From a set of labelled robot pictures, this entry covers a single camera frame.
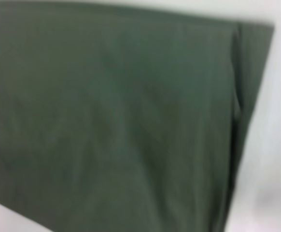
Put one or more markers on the dark green shirt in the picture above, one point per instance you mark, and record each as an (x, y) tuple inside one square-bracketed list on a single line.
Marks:
[(106, 108)]

